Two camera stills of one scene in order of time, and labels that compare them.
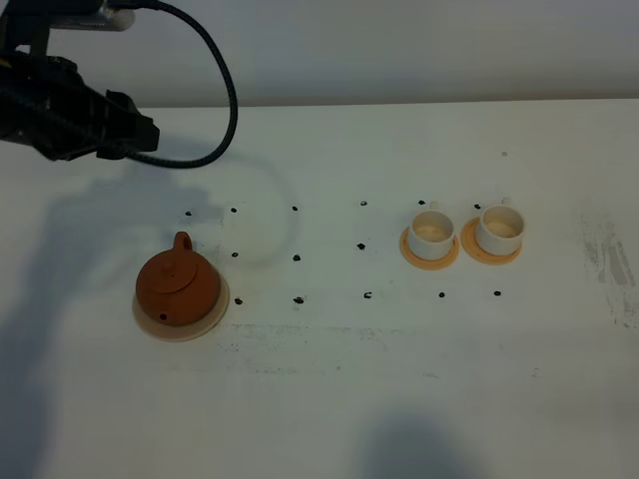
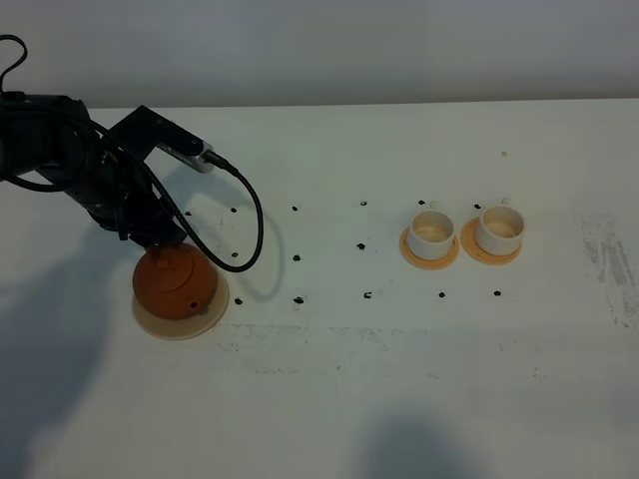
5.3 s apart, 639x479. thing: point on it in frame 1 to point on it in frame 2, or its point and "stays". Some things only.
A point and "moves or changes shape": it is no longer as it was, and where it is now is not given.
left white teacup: (431, 233) stays
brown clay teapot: (178, 286) moves or changes shape
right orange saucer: (473, 247) stays
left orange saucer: (426, 264) stays
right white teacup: (500, 229) stays
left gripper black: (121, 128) to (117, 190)
